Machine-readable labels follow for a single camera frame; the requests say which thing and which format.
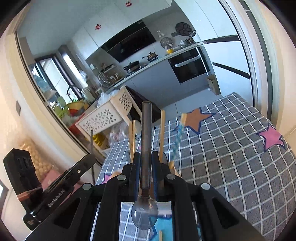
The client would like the black range hood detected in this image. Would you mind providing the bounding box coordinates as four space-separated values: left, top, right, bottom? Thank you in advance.
101 20 156 62

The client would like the white plastic utensil holder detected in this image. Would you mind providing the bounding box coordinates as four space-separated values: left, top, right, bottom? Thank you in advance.
109 171 121 179

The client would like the black wok on stove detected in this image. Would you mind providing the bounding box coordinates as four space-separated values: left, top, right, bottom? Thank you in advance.
123 61 140 73

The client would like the short bamboo chopstick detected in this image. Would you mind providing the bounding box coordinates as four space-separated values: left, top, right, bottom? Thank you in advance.
168 161 181 177

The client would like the white refrigerator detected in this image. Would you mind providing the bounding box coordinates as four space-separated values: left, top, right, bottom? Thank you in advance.
176 1 253 104

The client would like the cardboard box on floor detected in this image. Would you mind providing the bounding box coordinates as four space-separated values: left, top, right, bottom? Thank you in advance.
207 74 221 95

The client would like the white perforated storage cart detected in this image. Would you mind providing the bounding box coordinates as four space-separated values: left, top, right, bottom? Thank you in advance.
75 86 142 141

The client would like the blue striped tip chopstick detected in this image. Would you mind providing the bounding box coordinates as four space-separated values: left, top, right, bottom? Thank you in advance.
171 113 187 162

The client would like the small pot on stove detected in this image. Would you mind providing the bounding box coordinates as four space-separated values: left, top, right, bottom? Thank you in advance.
142 52 158 63

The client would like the black built-in oven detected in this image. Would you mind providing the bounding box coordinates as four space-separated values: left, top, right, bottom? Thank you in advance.
168 47 210 83

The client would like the long diagonal bamboo chopstick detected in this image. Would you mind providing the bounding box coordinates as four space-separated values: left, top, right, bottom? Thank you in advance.
159 110 166 162

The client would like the grey checkered star tablecloth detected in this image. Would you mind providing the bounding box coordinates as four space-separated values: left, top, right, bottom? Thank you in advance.
92 92 296 241

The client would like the small blue-grey spoon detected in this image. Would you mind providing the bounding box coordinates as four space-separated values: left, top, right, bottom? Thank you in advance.
132 101 159 230

